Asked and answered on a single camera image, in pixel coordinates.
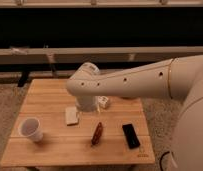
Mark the brown red pocket knife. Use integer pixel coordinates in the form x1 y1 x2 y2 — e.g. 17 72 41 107
91 122 103 145

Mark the long grey bench rail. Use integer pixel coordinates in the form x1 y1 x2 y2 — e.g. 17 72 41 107
0 46 203 65

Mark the white paper cup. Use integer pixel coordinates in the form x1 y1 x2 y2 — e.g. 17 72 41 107
18 118 43 142

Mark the orange bowl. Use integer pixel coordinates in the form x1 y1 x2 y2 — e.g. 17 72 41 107
121 97 136 100

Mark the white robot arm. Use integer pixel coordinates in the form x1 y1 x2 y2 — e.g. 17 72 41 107
66 55 203 171

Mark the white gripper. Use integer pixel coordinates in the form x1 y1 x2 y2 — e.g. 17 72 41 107
76 96 97 112

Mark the wooden table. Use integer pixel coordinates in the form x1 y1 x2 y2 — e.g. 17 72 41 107
0 79 155 167

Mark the white rectangular sponge block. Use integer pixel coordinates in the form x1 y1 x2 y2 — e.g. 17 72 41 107
65 106 79 126

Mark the black rectangular remote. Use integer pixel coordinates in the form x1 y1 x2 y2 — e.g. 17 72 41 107
122 124 140 149

